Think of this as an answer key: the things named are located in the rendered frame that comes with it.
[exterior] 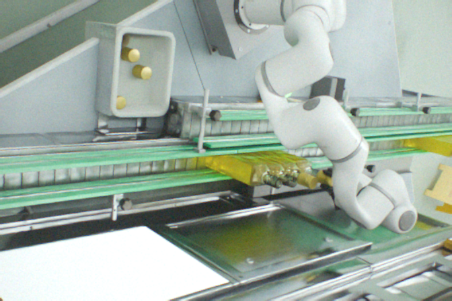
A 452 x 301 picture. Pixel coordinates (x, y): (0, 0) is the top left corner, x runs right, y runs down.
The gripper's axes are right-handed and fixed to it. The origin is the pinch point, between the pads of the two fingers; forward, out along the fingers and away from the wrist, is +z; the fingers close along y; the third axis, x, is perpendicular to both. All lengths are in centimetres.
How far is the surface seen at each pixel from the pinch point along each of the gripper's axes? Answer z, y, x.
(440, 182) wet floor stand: 183, -71, -264
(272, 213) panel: 9.1, -12.8, 10.5
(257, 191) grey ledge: 28.8, -13.4, 4.3
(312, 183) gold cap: -0.9, -0.5, 6.3
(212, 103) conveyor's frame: 23.5, 15.4, 26.3
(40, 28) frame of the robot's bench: 83, 28, 64
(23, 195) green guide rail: 5, -3, 78
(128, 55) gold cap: 23, 27, 51
